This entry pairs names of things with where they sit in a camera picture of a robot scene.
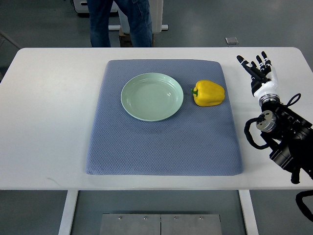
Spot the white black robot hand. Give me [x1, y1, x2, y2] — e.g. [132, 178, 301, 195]
[237, 51, 278, 99]

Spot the yellow bell pepper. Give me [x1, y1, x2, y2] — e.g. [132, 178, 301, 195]
[191, 80, 225, 107]

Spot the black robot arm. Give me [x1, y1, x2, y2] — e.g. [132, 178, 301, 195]
[244, 94, 313, 184]

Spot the grey floor outlet plate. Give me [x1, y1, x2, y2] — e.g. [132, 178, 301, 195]
[225, 37, 239, 45]

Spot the light green plate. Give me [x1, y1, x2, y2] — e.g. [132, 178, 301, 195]
[120, 73, 184, 122]

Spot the blue quilted mat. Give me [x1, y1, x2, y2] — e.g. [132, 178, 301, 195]
[85, 59, 243, 176]

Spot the right white table leg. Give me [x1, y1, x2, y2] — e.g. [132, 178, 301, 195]
[239, 189, 259, 235]

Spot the white table leg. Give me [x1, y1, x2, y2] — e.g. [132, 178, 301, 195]
[58, 190, 78, 235]
[239, 189, 259, 235]

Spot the person in blue jeans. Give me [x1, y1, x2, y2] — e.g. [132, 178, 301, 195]
[87, 0, 153, 47]

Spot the brown cardboard box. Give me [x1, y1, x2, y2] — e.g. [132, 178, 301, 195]
[119, 28, 154, 47]

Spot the white machine with slot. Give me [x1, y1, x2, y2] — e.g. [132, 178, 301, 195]
[70, 0, 118, 14]

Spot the left white table leg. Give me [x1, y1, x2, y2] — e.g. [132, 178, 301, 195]
[58, 190, 78, 235]

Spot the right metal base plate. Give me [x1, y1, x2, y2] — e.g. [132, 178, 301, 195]
[160, 214, 222, 235]

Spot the metal base plate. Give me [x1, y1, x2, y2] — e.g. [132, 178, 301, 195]
[160, 214, 222, 235]
[99, 214, 161, 235]

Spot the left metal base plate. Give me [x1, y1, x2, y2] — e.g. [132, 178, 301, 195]
[99, 214, 161, 235]

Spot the grey frame at left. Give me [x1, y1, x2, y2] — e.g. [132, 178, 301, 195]
[0, 30, 22, 49]

